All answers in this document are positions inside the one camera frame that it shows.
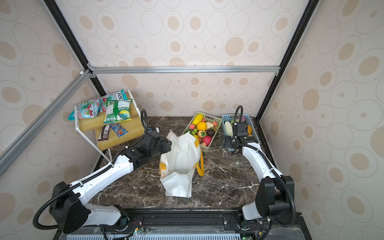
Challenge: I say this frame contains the white napa cabbage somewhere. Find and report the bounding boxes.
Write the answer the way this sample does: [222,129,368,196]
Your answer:
[225,121,233,137]

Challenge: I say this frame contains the white grocery bag yellow handles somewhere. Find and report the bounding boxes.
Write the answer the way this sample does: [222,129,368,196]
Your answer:
[159,131,204,198]

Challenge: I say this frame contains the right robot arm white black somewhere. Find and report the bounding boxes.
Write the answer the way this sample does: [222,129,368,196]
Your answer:
[226,106,296,228]

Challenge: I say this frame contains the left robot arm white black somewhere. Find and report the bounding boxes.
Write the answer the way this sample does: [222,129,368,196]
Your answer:
[33,110,172,234]

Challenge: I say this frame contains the green snack bag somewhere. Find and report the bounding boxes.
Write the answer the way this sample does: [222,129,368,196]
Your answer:
[104,100,132,124]

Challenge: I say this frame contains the teal snack bag rear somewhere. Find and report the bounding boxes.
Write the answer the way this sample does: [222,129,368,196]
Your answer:
[99,89,128,113]

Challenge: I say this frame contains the teal red snack bag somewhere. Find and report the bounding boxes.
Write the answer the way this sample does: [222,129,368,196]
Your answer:
[68,98,101,121]

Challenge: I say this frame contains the orange fruit in blue basket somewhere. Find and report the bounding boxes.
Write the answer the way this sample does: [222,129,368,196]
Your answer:
[247,125,253,135]

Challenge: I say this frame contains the blue vegetable basket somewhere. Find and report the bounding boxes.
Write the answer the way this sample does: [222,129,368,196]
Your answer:
[222,114,261,152]

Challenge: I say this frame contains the dark brown avocado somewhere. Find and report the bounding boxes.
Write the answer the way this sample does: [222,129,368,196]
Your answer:
[206,129,216,138]

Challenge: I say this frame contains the pink dragon fruit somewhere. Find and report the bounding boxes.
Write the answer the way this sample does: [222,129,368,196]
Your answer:
[202,136,212,147]

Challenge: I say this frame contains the blue candy packet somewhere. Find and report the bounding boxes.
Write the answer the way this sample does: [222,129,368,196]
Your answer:
[111,123,128,137]

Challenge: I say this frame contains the green fruit basket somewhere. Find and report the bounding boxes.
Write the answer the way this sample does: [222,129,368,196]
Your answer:
[183,112,223,153]

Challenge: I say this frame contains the orange in green basket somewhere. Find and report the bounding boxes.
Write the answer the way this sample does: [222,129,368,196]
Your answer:
[196,122,207,131]

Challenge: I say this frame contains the brown chocolate bar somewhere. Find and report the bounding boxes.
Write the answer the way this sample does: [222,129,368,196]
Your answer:
[98,125,111,142]

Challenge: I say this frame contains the wooden two-tier shelf white frame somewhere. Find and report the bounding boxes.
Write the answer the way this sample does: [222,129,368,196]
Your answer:
[73,89,148,163]

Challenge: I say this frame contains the horizontal aluminium rail back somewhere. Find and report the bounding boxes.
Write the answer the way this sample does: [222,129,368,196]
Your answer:
[90,66,280,74]

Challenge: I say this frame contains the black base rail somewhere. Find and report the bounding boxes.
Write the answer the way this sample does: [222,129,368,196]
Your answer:
[54,209,312,240]

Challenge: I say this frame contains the diagonal aluminium rail left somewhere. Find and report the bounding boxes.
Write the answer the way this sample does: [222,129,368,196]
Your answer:
[1,70,91,175]

